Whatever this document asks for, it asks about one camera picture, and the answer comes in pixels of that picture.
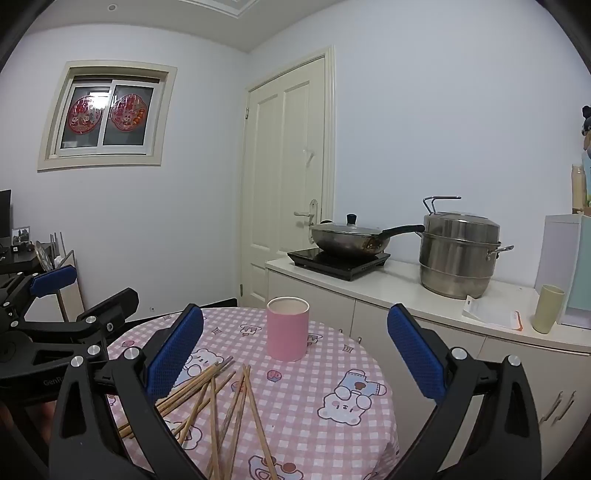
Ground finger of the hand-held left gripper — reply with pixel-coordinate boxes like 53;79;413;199
28;287;140;361
0;264;78;324

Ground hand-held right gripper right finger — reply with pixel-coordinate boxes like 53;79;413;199
387;303;542;480

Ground steel wok with black handle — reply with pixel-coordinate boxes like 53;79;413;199
310;223;426;258

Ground cream panel door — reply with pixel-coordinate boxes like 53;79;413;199
239;45;336;309

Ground black induction cooker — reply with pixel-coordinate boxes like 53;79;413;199
287;247;391;282

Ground stainless steel steamer pot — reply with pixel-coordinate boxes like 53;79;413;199
417;196;515;300

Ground white and teal box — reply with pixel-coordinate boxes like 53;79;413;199
535;214;591;330

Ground round table pink checkered cloth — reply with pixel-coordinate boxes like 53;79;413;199
106;306;400;480

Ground pale yellow cup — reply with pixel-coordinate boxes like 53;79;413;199
531;284;566;335

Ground red round window sticker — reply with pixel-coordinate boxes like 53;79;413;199
67;96;103;135
110;93;151;131

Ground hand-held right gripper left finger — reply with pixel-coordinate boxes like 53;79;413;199
48;303;206;480

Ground black monitor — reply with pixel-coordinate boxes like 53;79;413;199
0;189;13;241

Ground leaning wooden boards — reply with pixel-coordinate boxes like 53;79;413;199
34;232;85;324

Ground cream framed window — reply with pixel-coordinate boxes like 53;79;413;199
37;61;178;172

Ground glass wok lid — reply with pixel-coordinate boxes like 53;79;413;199
311;213;382;232

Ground beige bottle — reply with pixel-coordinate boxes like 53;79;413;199
571;163;587;214

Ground metal door handle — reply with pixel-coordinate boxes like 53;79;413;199
294;199;320;228

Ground white paper leaflet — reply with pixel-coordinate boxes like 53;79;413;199
462;295;525;331

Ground bunch of wooden chopsticks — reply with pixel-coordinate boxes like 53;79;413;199
117;355;278;480

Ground white kitchen cabinet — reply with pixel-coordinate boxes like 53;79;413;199
265;256;591;480

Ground pink cup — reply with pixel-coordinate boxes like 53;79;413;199
266;296;310;362

